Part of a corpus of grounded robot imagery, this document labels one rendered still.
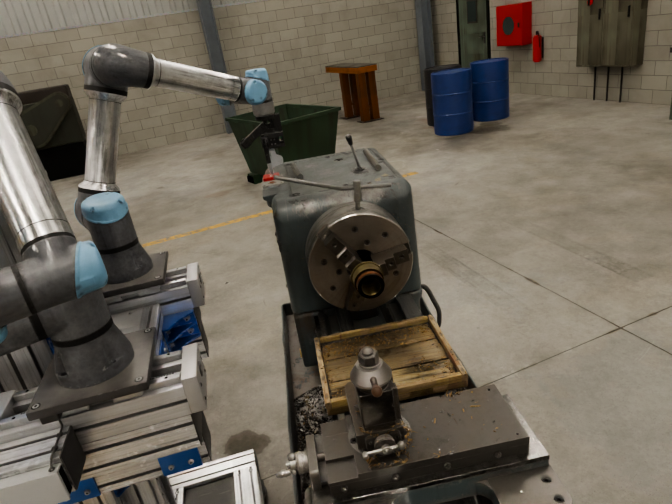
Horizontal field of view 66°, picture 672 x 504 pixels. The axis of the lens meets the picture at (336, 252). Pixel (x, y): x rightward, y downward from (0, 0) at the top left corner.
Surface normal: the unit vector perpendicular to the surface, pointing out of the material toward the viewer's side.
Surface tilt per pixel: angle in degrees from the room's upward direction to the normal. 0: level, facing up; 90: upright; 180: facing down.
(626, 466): 0
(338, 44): 90
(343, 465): 0
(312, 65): 90
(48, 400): 0
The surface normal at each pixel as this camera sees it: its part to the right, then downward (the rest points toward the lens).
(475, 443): -0.15, -0.91
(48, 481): 0.24, 0.36
